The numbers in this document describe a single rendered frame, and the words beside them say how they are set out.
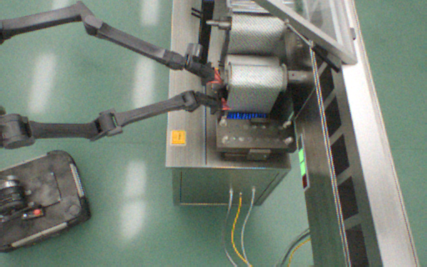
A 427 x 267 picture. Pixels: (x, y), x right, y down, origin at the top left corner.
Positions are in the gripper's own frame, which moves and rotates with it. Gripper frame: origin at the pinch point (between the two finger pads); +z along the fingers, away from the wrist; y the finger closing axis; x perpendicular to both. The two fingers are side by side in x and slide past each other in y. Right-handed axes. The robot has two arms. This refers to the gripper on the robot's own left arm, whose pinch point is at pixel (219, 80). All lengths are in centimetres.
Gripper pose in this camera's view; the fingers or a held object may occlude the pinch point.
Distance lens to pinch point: 171.5
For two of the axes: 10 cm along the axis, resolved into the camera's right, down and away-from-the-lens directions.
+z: 7.2, 2.8, 6.3
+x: 6.9, -3.4, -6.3
